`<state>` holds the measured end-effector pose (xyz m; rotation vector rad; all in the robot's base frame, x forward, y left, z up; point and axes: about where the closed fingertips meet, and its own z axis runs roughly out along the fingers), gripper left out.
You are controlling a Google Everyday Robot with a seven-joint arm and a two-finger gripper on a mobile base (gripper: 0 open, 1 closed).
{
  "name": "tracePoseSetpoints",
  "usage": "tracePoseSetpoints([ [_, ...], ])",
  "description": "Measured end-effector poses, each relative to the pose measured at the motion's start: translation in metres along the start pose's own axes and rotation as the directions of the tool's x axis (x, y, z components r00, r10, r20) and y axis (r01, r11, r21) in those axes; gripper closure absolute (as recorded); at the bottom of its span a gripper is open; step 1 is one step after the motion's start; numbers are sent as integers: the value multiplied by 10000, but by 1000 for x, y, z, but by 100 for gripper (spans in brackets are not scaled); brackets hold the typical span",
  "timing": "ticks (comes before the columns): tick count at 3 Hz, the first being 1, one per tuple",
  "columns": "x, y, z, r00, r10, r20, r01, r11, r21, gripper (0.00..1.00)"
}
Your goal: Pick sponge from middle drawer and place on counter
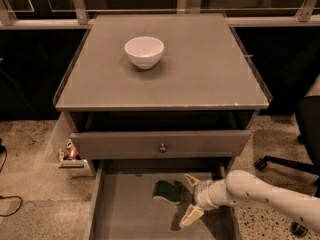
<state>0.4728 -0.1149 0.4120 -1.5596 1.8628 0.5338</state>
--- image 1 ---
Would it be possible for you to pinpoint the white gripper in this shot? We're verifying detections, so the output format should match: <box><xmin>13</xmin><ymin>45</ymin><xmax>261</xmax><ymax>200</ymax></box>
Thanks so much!
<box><xmin>179</xmin><ymin>174</ymin><xmax>217</xmax><ymax>228</ymax></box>

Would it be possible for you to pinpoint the green and yellow sponge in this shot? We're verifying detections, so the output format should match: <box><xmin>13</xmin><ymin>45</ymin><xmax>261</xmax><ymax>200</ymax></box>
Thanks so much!
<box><xmin>153</xmin><ymin>181</ymin><xmax>182</xmax><ymax>205</ymax></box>

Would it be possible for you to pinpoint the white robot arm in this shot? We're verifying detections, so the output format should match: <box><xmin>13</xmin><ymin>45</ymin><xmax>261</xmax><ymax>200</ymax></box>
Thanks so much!
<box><xmin>179</xmin><ymin>170</ymin><xmax>320</xmax><ymax>234</ymax></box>

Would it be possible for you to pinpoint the round metal drawer knob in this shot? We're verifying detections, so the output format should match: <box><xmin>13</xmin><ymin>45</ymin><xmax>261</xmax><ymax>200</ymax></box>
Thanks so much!
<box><xmin>159</xmin><ymin>143</ymin><xmax>167</xmax><ymax>153</ymax></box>

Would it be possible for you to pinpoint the grey top drawer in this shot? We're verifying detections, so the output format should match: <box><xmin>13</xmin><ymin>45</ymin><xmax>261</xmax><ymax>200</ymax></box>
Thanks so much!
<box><xmin>71</xmin><ymin>130</ymin><xmax>251</xmax><ymax>160</ymax></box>

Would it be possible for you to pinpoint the grey open middle drawer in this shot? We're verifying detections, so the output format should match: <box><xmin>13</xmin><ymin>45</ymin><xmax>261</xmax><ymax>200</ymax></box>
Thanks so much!
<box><xmin>84</xmin><ymin>158</ymin><xmax>241</xmax><ymax>240</ymax></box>

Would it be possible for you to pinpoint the grey drawer cabinet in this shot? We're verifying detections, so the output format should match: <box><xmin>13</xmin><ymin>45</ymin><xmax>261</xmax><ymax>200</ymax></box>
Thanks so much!
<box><xmin>53</xmin><ymin>13</ymin><xmax>273</xmax><ymax>240</ymax></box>

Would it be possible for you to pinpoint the red can in bin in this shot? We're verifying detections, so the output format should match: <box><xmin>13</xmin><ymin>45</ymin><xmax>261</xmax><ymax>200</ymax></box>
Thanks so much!
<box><xmin>67</xmin><ymin>141</ymin><xmax>79</xmax><ymax>160</ymax></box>

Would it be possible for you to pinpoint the clear plastic bin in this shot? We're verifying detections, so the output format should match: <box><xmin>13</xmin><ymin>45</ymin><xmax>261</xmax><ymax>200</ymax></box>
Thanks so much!
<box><xmin>45</xmin><ymin>113</ymin><xmax>95</xmax><ymax>177</ymax></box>

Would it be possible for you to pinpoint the white ceramic bowl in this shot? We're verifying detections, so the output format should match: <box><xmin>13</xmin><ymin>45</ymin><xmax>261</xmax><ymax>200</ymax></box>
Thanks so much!
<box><xmin>124</xmin><ymin>36</ymin><xmax>164</xmax><ymax>69</ymax></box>

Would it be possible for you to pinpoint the black floor cable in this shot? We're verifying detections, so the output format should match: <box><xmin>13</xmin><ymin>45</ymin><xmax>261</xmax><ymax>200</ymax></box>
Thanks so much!
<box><xmin>0</xmin><ymin>137</ymin><xmax>24</xmax><ymax>218</ymax></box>

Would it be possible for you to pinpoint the metal window frame rail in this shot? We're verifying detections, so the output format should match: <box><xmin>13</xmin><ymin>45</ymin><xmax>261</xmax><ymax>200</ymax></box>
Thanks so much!
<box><xmin>0</xmin><ymin>0</ymin><xmax>320</xmax><ymax>29</ymax></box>

